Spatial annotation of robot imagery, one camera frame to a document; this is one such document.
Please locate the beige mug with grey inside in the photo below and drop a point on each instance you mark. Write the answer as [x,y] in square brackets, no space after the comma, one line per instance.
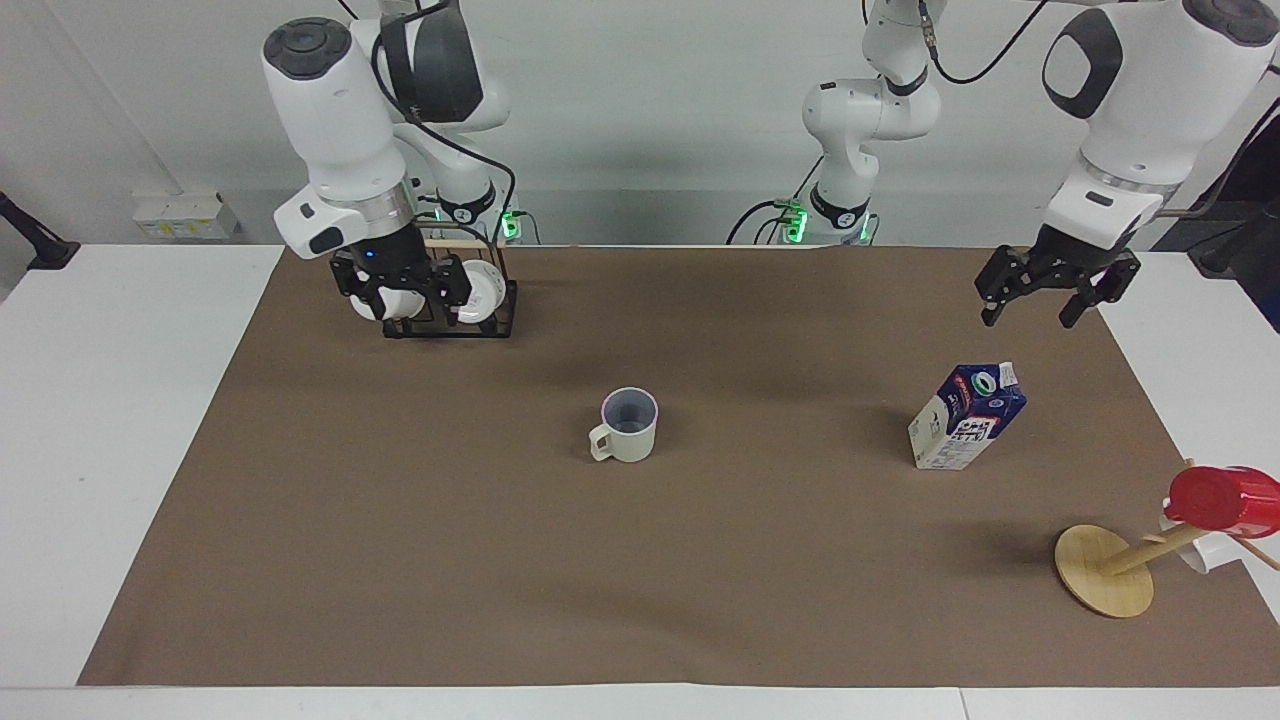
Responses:
[632,440]

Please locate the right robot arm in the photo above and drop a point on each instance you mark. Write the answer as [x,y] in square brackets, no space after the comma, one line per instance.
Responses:
[330,110]

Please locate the red cup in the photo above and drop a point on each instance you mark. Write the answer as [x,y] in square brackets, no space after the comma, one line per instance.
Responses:
[1220,500]

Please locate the wooden mug tree stand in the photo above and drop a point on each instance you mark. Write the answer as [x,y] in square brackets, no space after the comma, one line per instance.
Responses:
[1100,575]

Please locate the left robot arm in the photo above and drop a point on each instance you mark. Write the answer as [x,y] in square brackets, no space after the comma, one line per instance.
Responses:
[1140,90]

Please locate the black stand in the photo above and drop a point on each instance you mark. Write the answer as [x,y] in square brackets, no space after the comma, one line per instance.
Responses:
[1250,270]
[30,240]

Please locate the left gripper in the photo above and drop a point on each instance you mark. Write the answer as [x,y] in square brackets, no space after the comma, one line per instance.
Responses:
[1075,255]

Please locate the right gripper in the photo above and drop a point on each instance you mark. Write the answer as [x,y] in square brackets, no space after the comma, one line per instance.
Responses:
[387,252]

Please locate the blue and white milk carton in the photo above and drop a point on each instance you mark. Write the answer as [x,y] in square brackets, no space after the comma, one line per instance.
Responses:
[965,420]

